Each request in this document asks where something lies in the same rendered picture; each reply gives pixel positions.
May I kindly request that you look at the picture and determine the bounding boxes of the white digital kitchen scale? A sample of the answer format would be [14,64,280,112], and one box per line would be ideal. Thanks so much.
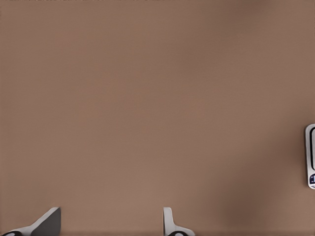
[305,124,315,190]

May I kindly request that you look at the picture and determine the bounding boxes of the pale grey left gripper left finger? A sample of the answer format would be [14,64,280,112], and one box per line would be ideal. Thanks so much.
[0,206,62,236]

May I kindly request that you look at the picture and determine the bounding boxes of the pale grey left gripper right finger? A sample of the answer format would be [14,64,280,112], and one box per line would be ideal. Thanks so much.
[162,206,196,236]

